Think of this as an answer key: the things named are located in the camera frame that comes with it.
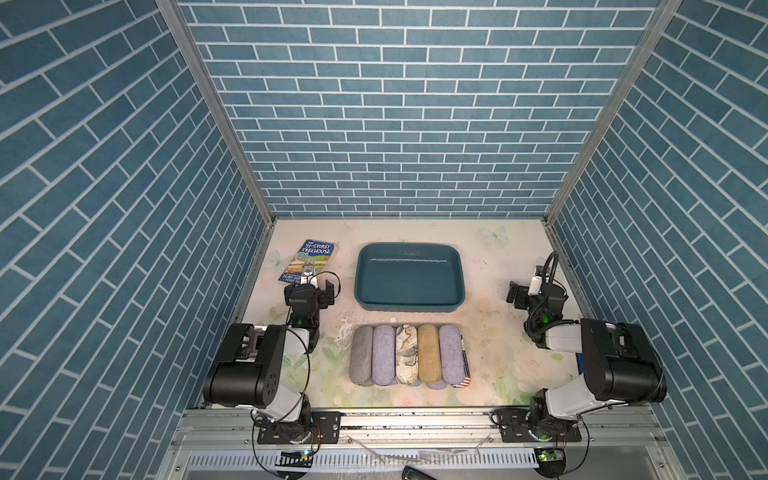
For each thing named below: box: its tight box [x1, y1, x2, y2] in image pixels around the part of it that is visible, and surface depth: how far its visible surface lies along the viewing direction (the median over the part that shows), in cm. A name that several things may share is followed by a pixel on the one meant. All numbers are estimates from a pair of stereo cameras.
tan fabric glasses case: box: [418, 324, 441, 383], surface depth 82 cm
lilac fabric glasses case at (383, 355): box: [372, 325, 396, 386], surface depth 81 cm
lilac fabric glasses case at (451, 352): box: [438, 324, 465, 385], surface depth 82 cm
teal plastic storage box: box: [354, 242, 466, 313], surface depth 104 cm
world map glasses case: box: [396, 324, 419, 385], surface depth 81 cm
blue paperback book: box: [279, 239, 335, 284], surface depth 107 cm
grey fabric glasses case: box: [349, 325, 373, 387], surface depth 81 cm
